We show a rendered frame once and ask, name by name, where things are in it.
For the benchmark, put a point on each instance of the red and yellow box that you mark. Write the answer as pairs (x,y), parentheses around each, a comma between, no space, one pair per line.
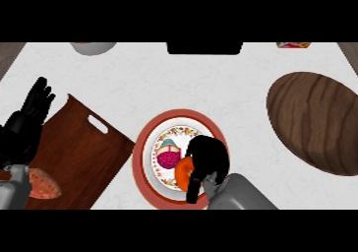
(293,45)

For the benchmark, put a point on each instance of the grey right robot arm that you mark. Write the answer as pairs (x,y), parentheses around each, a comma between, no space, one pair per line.
(238,193)

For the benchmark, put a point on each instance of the red-rimmed patterned plate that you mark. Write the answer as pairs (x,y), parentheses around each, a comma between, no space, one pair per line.
(160,147)

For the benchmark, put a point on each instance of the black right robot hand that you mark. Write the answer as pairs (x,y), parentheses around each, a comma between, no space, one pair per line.
(209,154)

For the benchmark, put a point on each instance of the brown wooden cutting board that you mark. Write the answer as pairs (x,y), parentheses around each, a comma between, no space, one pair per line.
(78,154)

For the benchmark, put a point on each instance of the orange squash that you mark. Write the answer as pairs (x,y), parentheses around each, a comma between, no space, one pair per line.
(184,174)

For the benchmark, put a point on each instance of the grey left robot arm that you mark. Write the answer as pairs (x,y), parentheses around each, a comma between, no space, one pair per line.
(13,188)

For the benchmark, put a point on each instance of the brown wooden oval bowl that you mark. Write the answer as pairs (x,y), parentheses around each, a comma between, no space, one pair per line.
(317,122)

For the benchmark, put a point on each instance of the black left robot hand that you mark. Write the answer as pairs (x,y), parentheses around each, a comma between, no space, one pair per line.
(23,131)

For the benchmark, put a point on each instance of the white round bowl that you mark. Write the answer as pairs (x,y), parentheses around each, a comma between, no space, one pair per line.
(92,48)

